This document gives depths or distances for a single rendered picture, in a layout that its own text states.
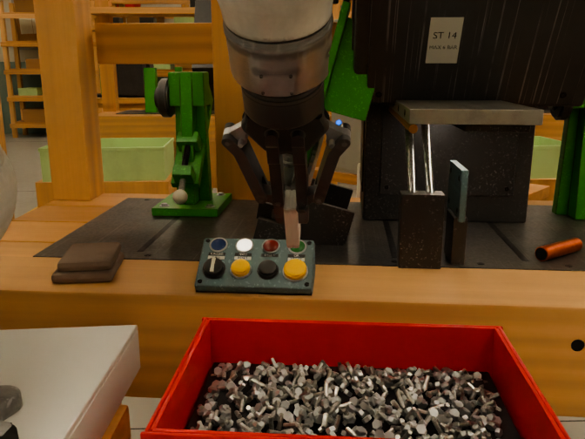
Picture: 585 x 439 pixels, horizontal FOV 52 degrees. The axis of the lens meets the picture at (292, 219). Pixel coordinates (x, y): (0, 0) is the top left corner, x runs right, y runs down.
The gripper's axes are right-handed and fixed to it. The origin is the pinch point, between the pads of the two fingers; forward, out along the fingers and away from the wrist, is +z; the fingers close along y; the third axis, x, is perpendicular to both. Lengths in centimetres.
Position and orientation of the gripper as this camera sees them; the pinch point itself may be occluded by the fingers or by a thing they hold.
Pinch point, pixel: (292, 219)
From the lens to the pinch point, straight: 68.8
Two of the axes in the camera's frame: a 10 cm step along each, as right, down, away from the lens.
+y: 10.0, 0.2, -0.8
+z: 0.5, 6.5, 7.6
